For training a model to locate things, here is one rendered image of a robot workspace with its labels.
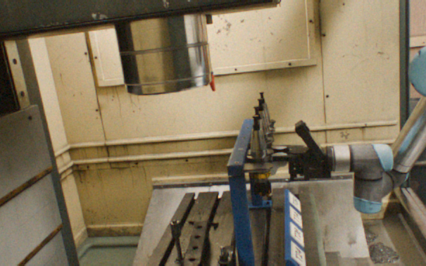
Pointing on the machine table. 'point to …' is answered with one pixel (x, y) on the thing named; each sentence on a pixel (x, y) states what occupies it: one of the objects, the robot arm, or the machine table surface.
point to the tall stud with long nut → (177, 238)
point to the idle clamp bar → (198, 239)
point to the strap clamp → (227, 256)
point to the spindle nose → (164, 54)
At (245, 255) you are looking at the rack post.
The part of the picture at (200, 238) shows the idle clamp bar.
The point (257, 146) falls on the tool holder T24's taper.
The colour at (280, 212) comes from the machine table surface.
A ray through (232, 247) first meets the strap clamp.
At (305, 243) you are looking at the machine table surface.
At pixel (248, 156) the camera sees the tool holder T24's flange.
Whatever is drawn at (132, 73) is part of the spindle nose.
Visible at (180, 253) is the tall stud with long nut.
